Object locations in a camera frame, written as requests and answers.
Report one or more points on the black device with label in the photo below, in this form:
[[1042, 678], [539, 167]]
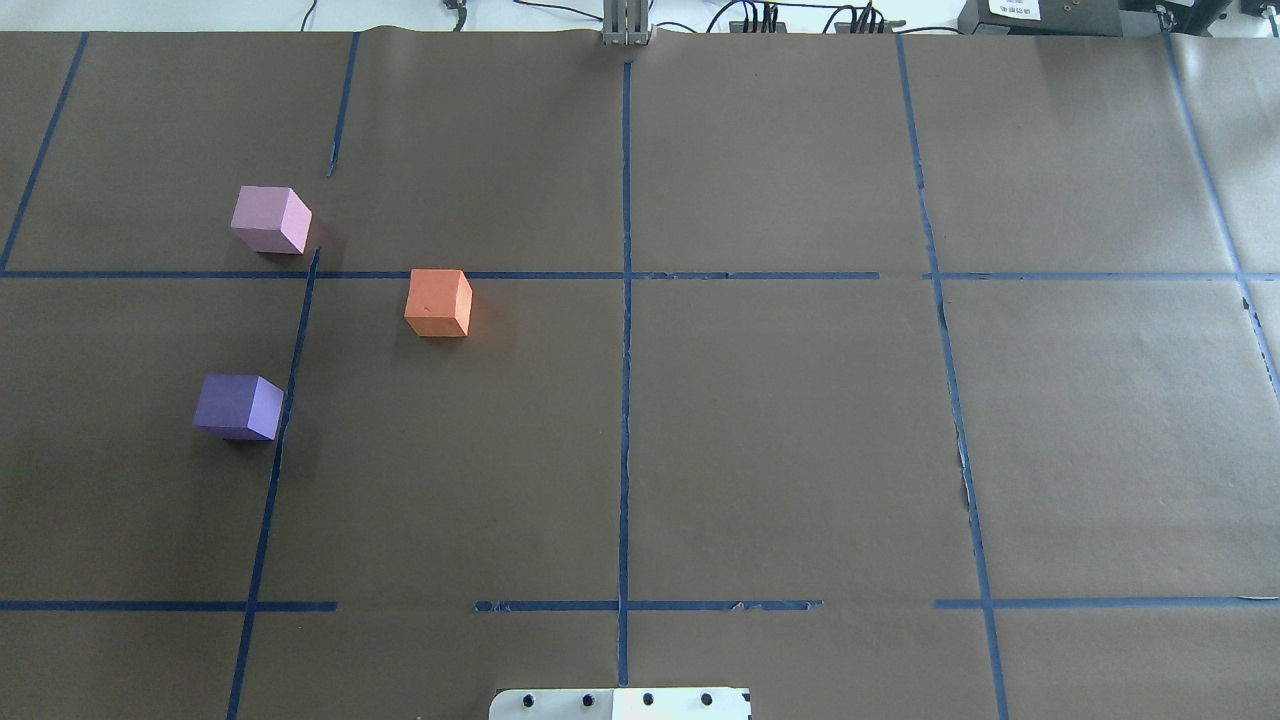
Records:
[[1046, 18]]

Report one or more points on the brown paper table cover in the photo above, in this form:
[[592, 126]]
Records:
[[902, 378]]

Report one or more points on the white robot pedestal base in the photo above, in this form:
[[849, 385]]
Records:
[[623, 703]]

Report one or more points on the pink foam cube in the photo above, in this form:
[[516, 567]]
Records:
[[274, 220]]

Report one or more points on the grey aluminium frame post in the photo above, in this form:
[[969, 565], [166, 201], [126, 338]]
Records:
[[626, 23]]

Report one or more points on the orange foam cube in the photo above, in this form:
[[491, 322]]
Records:
[[439, 303]]

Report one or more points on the purple foam cube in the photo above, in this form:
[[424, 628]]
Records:
[[239, 407]]

